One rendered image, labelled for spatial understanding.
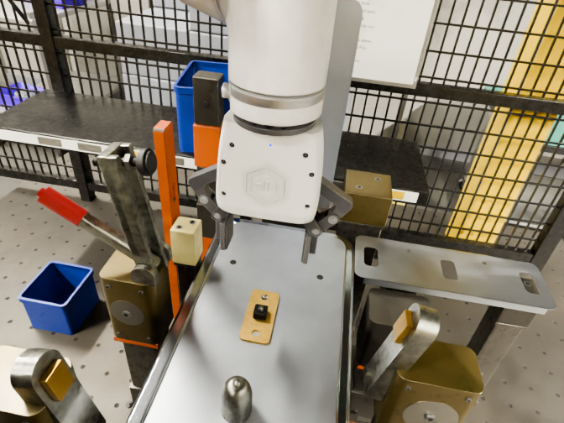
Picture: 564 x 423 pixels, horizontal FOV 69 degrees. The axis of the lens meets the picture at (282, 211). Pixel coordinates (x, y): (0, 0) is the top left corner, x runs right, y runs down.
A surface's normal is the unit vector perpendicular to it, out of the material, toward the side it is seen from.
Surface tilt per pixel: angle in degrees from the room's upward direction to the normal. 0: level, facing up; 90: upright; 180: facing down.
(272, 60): 90
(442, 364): 0
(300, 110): 90
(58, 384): 78
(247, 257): 0
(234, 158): 88
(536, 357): 0
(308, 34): 90
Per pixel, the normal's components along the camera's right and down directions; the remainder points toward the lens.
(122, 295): -0.16, 0.57
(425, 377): 0.08, -0.81
